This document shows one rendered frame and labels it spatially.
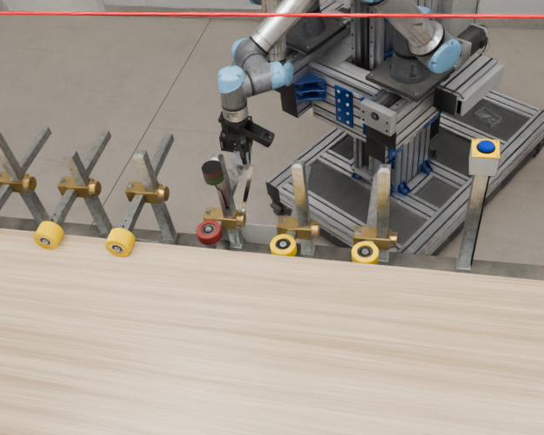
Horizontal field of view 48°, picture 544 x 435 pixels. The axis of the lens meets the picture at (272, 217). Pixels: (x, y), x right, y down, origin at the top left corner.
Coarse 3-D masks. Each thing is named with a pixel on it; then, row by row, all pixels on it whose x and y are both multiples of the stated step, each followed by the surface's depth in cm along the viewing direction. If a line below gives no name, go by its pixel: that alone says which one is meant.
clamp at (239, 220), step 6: (216, 210) 205; (204, 216) 203; (210, 216) 203; (216, 216) 203; (222, 216) 202; (240, 216) 202; (222, 222) 203; (228, 222) 202; (234, 222) 201; (240, 222) 201; (228, 228) 204; (234, 228) 204
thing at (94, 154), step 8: (104, 136) 223; (96, 144) 221; (104, 144) 223; (96, 152) 218; (88, 160) 216; (96, 160) 218; (88, 168) 214; (72, 192) 205; (64, 200) 203; (72, 200) 205; (56, 208) 201; (64, 208) 201; (56, 216) 199; (64, 216) 201
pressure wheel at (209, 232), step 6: (204, 222) 197; (210, 222) 196; (216, 222) 196; (198, 228) 195; (204, 228) 195; (210, 228) 194; (216, 228) 194; (198, 234) 193; (204, 234) 193; (210, 234) 193; (216, 234) 193; (204, 240) 193; (210, 240) 193; (216, 240) 194
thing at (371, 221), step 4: (376, 176) 213; (376, 180) 211; (372, 184) 210; (376, 184) 210; (372, 188) 209; (376, 188) 209; (372, 192) 208; (376, 192) 208; (372, 196) 207; (376, 196) 206; (372, 200) 205; (376, 200) 205; (372, 204) 204; (376, 204) 204; (372, 208) 203; (376, 208) 203; (368, 212) 202; (372, 212) 202; (368, 216) 201; (372, 216) 201; (368, 220) 200; (372, 220) 200; (368, 224) 199; (372, 224) 198
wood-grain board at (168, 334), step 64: (0, 256) 198; (64, 256) 194; (128, 256) 191; (192, 256) 188; (256, 256) 185; (0, 320) 181; (64, 320) 178; (128, 320) 175; (192, 320) 173; (256, 320) 170; (320, 320) 168; (384, 320) 166; (448, 320) 163; (512, 320) 161; (0, 384) 166; (64, 384) 164; (128, 384) 162; (192, 384) 160; (256, 384) 157; (320, 384) 155; (384, 384) 153; (448, 384) 152; (512, 384) 150
